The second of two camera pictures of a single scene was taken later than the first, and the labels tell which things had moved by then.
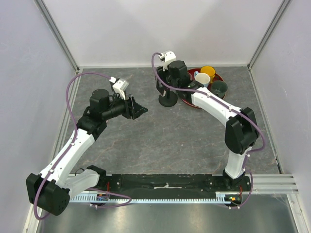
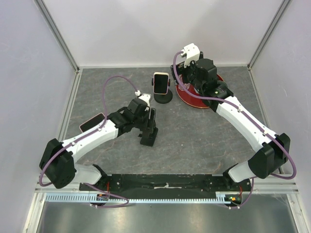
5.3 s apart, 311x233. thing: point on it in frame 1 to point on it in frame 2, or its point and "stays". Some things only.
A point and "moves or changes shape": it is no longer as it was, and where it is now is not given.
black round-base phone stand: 170,99 moves or changes shape
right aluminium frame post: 280,11 stays
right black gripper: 162,74 to 181,70
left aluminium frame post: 41,5 stays
